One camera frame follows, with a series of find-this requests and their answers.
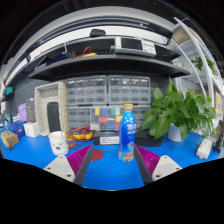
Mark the small white box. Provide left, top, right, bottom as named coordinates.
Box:
left=23, top=121, right=41, bottom=138

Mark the brown tape roll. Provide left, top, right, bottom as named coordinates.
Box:
left=65, top=134, right=78, bottom=149

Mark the teal wall-mounted object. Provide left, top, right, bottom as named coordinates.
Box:
left=4, top=85, right=15, bottom=98

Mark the black zip case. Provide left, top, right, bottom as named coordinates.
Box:
left=134, top=128, right=165, bottom=148

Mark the blue box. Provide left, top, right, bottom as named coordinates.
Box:
left=8, top=120, right=26, bottom=138

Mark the white paper cup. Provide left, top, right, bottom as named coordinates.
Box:
left=48, top=130, right=70, bottom=157

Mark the brown cardboard box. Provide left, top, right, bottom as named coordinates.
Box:
left=0, top=130, right=20, bottom=150

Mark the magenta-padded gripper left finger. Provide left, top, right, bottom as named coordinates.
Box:
left=43, top=144, right=95, bottom=187

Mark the dark grey upright box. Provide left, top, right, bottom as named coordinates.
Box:
left=25, top=97, right=37, bottom=124

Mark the green potted plant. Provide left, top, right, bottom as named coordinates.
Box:
left=141, top=77, right=217, bottom=143

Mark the white perforated basket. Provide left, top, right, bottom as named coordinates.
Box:
left=34, top=81, right=69, bottom=137

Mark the blue drink bottle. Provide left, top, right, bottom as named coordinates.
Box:
left=118, top=103, right=138, bottom=163

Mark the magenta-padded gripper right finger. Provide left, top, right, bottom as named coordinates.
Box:
left=133, top=143, right=184, bottom=186

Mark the white rack shelf unit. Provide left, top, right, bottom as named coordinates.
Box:
left=171, top=16, right=224, bottom=118

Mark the black box with white label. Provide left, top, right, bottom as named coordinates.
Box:
left=92, top=130, right=121, bottom=146

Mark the black rectangular speaker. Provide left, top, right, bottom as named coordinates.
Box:
left=46, top=101, right=62, bottom=133

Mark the black shelf unit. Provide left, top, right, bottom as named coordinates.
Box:
left=6, top=28, right=193, bottom=83

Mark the purple container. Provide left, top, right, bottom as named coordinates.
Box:
left=17, top=102, right=28, bottom=123

